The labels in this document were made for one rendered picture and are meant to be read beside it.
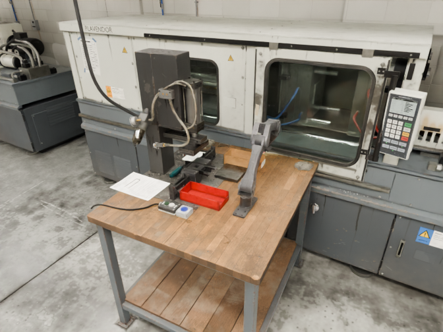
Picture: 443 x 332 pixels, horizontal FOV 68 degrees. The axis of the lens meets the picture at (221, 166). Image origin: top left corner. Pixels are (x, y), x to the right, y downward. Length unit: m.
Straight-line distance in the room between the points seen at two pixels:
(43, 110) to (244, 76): 3.13
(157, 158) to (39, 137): 2.95
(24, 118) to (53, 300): 2.59
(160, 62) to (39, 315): 1.89
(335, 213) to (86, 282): 1.93
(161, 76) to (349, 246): 1.79
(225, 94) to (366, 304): 1.80
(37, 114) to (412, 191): 4.19
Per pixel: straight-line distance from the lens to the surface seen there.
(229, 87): 2.46
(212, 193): 1.88
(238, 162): 2.15
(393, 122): 2.04
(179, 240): 1.61
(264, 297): 2.26
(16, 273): 3.14
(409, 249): 2.59
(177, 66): 1.80
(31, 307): 2.82
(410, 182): 2.32
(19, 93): 4.68
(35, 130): 4.85
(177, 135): 1.97
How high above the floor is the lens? 1.96
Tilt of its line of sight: 29 degrees down
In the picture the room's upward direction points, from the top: 1 degrees counter-clockwise
